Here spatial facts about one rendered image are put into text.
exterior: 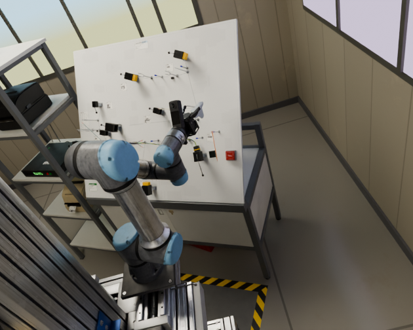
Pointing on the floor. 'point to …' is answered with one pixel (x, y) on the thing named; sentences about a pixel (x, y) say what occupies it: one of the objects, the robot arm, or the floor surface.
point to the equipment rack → (8, 60)
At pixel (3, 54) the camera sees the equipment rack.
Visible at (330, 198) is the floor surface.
